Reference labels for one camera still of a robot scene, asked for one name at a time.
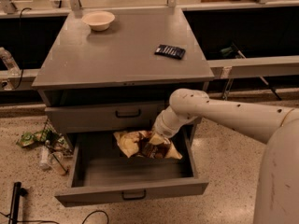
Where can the brown chip bag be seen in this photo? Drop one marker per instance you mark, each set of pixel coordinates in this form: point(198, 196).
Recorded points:
point(146, 144)

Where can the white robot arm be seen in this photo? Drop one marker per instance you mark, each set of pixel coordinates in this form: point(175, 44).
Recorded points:
point(277, 195)

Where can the closed grey upper drawer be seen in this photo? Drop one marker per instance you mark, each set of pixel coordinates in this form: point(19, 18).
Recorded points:
point(93, 118)

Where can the grey drawer cabinet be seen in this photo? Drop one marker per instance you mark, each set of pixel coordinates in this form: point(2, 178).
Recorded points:
point(118, 65)

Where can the open grey lower drawer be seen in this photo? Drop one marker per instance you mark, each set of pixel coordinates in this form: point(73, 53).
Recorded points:
point(100, 172)

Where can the green snack bag on floor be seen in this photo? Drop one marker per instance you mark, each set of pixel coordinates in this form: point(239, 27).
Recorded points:
point(28, 139)

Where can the white paper bowl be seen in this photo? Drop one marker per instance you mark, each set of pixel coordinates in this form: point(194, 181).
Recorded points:
point(98, 21)

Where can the clear plastic cup on floor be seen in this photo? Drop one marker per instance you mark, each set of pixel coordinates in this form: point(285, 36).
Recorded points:
point(56, 162)

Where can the clear plastic bottle on floor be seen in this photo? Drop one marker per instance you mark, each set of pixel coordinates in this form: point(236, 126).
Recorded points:
point(43, 164)

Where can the clear plastic water bottle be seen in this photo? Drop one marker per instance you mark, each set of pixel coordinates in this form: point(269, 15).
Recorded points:
point(12, 67)

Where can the black stand on floor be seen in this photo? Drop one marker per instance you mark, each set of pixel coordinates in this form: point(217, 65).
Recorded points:
point(18, 192)

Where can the black drawer handle upper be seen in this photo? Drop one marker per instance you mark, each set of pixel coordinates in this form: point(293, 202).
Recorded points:
point(126, 114)

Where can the black drawer handle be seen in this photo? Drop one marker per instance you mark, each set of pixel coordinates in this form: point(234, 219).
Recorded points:
point(126, 114)
point(134, 195)

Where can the black drawer handle lower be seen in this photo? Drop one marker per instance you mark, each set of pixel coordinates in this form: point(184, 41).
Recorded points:
point(134, 195)

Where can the grey metal rail right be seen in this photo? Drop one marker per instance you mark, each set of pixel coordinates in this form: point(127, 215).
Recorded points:
point(255, 67)

